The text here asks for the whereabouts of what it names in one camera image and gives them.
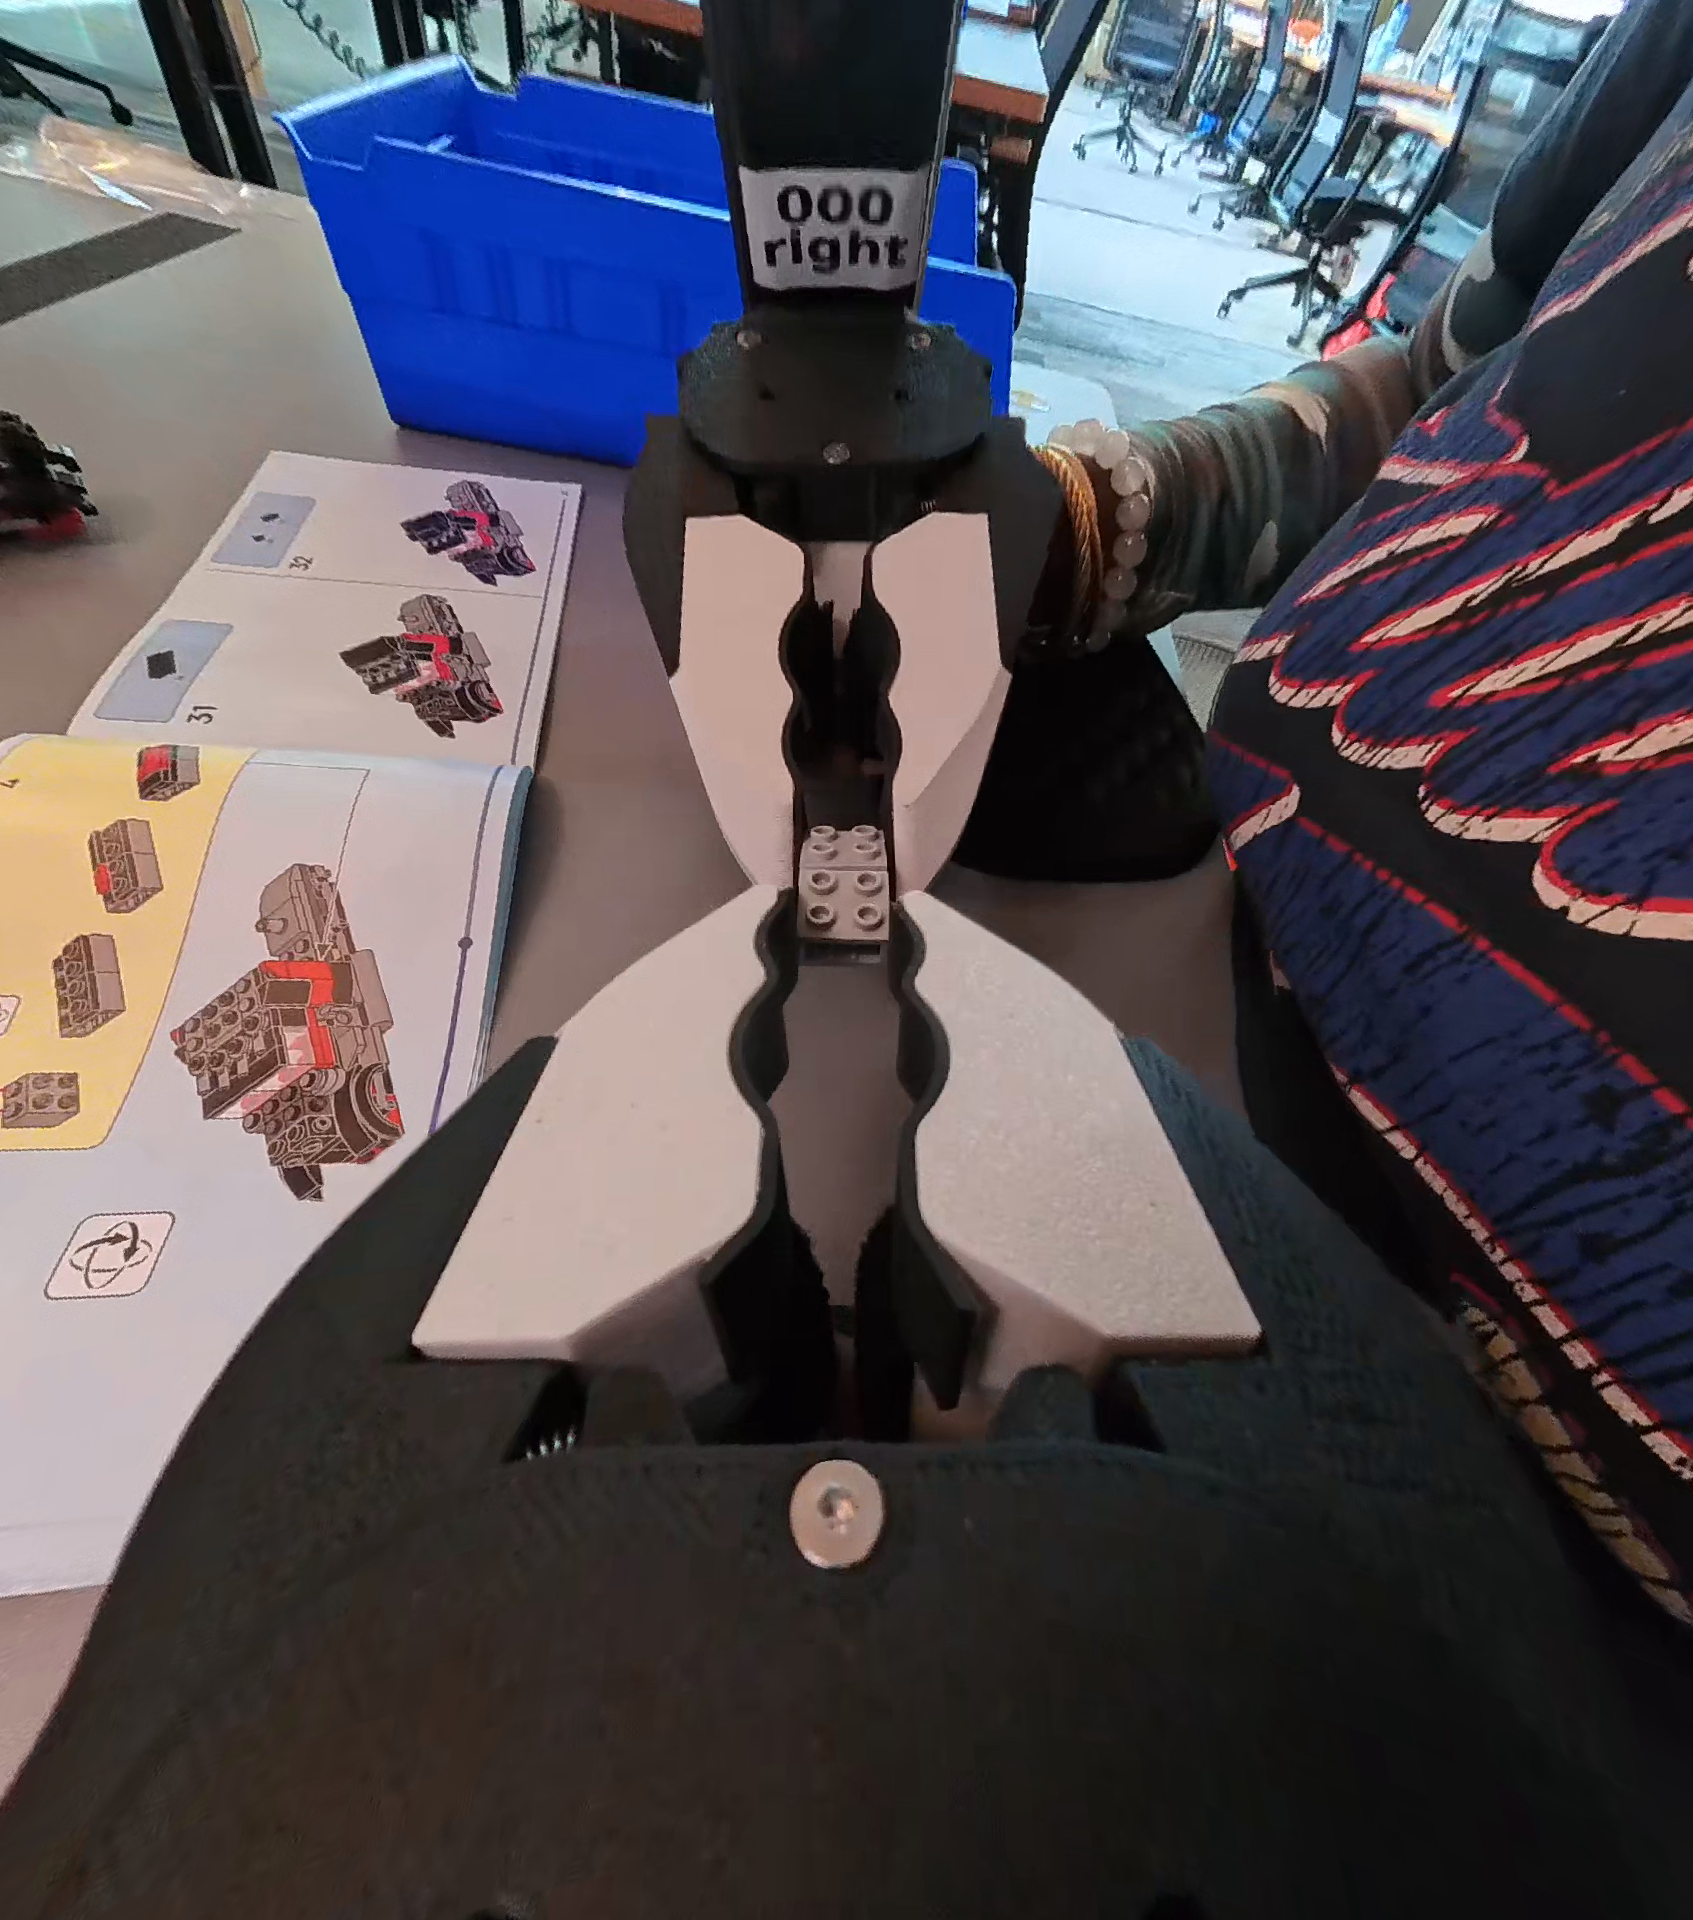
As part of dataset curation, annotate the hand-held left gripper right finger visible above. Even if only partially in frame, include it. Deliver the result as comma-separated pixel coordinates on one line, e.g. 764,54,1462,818
855,888,1265,1438

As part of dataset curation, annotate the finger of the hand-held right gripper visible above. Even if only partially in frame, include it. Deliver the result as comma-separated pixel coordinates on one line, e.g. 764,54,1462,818
862,511,1013,895
674,511,812,892

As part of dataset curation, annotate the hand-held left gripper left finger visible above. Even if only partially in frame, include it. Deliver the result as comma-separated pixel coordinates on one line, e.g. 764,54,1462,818
409,887,836,1442

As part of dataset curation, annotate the grey studded brick block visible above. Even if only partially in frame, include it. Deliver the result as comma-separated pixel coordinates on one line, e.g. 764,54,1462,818
791,822,895,971

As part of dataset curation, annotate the grey topped office desk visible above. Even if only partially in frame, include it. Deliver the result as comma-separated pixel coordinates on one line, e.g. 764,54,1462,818
957,12,1052,120

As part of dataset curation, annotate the blue plastic bin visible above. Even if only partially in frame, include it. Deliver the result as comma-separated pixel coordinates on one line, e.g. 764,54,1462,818
273,50,1021,465

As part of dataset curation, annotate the open instruction booklet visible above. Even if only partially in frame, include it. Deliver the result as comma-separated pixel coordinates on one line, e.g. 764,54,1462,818
0,449,585,1615

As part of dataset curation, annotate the person's dark patterned top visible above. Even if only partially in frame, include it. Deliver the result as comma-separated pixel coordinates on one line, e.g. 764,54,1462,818
1205,0,1693,1728

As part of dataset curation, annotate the clear plastic wrap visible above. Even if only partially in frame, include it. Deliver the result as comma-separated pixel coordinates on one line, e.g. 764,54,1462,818
0,111,247,212

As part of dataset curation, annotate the white bead bracelet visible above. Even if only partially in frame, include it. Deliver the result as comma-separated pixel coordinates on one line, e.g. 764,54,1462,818
1049,420,1157,655

